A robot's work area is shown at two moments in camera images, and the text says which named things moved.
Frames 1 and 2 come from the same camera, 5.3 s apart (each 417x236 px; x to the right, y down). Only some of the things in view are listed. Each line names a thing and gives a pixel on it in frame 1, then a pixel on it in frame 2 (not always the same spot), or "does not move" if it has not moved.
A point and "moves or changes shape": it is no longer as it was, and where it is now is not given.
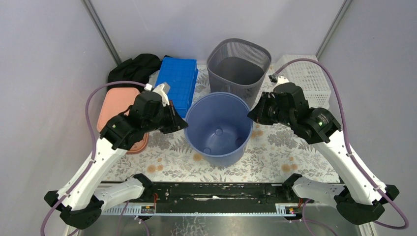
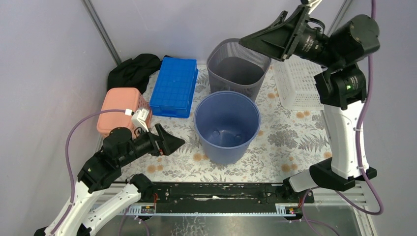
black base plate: [182, 195] does not move
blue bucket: [218, 128] moves or changes shape
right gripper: [257, 114] -> [277, 40]
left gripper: [171, 118] -> [156, 142]
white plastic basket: [309, 76] does not move
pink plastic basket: [116, 101] does not move
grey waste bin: [238, 67] does not move
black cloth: [138, 70] does not move
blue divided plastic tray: [180, 74] does not move
